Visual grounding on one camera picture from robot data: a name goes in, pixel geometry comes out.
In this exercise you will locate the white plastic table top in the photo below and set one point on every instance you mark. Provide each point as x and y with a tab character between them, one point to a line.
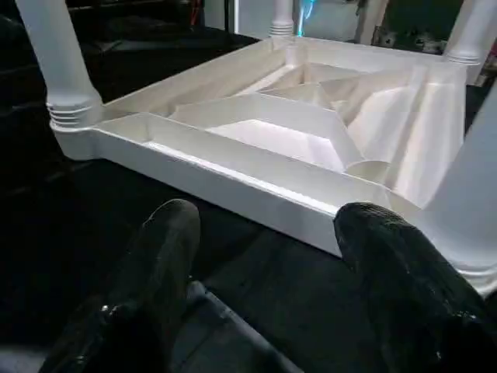
311	140

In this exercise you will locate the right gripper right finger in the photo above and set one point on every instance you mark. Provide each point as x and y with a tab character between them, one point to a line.
419	295

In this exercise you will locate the white plastic table leg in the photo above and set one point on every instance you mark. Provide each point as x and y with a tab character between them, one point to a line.
472	31
282	17
466	194
58	62

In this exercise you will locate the black work surface mat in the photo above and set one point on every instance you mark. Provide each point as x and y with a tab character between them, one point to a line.
93	202

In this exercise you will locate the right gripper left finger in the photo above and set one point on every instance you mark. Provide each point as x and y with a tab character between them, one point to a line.
132	303

